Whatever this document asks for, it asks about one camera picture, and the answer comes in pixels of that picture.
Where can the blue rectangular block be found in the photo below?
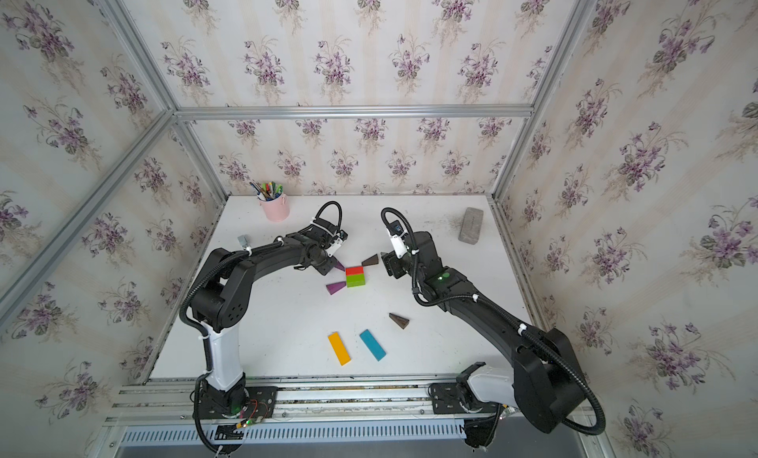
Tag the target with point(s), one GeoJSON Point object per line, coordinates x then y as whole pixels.
{"type": "Point", "coordinates": [372, 345]}

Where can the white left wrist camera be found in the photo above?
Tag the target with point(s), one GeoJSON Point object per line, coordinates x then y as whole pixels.
{"type": "Point", "coordinates": [335, 243]}

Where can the grey board eraser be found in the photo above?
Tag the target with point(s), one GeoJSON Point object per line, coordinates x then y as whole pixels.
{"type": "Point", "coordinates": [471, 226]}

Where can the brown triangular wedge block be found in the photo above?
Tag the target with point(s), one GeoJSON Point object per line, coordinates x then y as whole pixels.
{"type": "Point", "coordinates": [371, 261]}

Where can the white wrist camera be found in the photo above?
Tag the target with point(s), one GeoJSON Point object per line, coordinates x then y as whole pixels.
{"type": "Point", "coordinates": [397, 232]}
{"type": "Point", "coordinates": [335, 243]}

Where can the pink pen holder cup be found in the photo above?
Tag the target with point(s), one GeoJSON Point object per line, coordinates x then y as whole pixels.
{"type": "Point", "coordinates": [276, 210]}

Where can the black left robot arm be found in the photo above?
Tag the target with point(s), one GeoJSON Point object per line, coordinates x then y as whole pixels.
{"type": "Point", "coordinates": [220, 296]}

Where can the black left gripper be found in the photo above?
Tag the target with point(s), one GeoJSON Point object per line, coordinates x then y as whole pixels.
{"type": "Point", "coordinates": [325, 269]}

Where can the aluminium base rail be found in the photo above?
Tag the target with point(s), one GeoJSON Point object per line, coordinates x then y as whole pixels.
{"type": "Point", "coordinates": [286, 410]}

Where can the coloured pens in cup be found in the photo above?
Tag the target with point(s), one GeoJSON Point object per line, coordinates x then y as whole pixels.
{"type": "Point", "coordinates": [267, 192]}

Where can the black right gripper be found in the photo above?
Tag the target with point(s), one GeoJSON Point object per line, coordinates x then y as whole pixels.
{"type": "Point", "coordinates": [393, 265]}

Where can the yellow rectangular block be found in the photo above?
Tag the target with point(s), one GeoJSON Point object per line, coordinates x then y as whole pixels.
{"type": "Point", "coordinates": [339, 348]}

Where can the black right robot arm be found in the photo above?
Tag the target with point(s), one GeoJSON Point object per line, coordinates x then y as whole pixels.
{"type": "Point", "coordinates": [547, 384]}

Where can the green cube block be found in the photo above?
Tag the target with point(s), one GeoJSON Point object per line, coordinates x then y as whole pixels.
{"type": "Point", "coordinates": [355, 280]}

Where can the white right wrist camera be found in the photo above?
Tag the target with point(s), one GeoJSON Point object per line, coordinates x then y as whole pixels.
{"type": "Point", "coordinates": [397, 232]}

